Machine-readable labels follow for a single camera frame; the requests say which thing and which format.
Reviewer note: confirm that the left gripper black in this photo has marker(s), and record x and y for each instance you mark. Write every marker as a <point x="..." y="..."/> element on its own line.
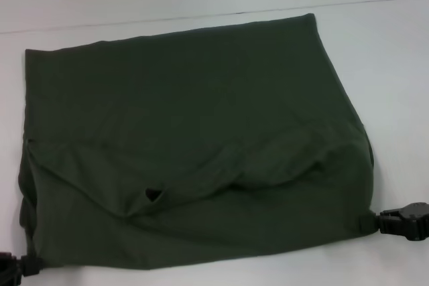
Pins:
<point x="10" y="269"/>

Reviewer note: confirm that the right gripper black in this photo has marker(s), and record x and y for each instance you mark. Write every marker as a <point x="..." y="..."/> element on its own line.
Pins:
<point x="407" y="220"/>

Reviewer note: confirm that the dark green FREE! t-shirt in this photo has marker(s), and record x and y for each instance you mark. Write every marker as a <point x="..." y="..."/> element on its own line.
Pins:
<point x="187" y="132"/>

